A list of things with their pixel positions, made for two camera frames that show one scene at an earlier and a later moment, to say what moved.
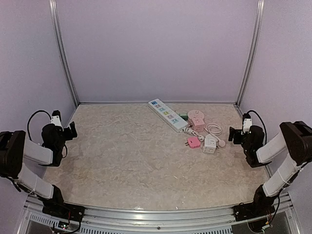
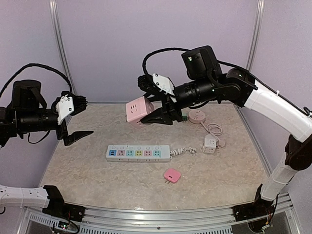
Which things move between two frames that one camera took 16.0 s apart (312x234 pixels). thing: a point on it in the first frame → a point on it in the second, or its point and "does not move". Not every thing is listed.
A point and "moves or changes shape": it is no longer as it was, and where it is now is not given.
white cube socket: [210, 143] does not move
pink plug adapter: [193, 142] → [171, 175]
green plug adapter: [184, 115] does not move
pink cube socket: [199, 124] → [137, 109]
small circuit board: [63, 224] does not move
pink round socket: [196, 113] does not move
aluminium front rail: [218, 219] does not move
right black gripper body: [236, 140] → [167, 102]
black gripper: [247, 122] → [163, 84]
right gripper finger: [231, 133] → [157, 116]
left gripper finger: [73, 129] → [76, 136]
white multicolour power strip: [167, 114] moves or changes shape
